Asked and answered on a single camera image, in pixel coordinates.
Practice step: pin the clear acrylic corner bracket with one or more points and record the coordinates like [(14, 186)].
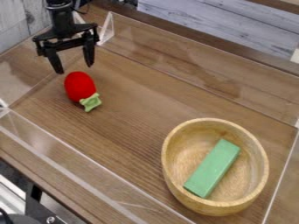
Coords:
[(105, 31)]

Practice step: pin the clear acrylic tray walls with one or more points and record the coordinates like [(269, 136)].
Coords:
[(96, 160)]

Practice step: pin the wooden bowl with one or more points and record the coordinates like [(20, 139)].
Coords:
[(185, 147)]

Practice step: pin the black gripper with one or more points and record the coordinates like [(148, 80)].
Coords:
[(65, 34)]

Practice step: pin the red plush strawberry toy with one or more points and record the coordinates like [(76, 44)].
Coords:
[(80, 90)]

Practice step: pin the green rectangular block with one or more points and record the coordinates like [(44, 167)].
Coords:
[(212, 168)]

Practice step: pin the black metal table bracket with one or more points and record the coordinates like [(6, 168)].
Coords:
[(34, 209)]

